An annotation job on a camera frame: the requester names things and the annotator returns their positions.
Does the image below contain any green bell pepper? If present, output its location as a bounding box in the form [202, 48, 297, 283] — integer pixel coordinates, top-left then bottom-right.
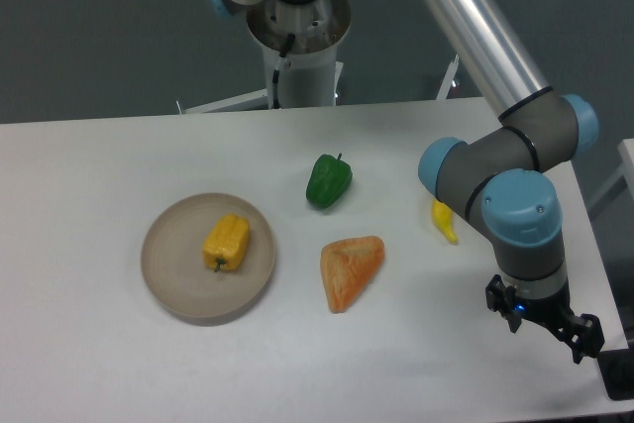
[305, 154, 353, 209]

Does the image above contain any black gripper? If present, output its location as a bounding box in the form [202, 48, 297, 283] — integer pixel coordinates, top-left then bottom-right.
[485, 274, 605, 365]

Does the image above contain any white furniture edge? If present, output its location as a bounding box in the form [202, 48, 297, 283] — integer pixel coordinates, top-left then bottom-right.
[586, 138, 633, 221]

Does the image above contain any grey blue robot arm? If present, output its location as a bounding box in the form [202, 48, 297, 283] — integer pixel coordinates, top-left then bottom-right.
[211, 0, 604, 362]

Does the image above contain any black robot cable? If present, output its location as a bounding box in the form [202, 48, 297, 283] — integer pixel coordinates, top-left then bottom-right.
[269, 33, 296, 110]

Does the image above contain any white metal frame bar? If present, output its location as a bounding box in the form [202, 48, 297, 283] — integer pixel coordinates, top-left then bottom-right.
[436, 53, 460, 101]

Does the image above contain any orange triangular bread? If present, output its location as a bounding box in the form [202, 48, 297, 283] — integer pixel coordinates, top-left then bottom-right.
[320, 236, 385, 313]

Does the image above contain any yellow bell pepper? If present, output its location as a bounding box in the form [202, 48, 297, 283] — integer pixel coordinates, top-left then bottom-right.
[202, 214, 250, 272]

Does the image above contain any black device at table edge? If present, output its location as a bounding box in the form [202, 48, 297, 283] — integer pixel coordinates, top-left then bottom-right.
[597, 349, 633, 401]

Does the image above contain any yellow banana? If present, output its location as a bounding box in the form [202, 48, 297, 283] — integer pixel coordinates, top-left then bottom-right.
[431, 199, 459, 245]

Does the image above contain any beige round plate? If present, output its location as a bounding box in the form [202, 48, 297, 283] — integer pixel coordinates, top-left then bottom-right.
[141, 193, 275, 325]

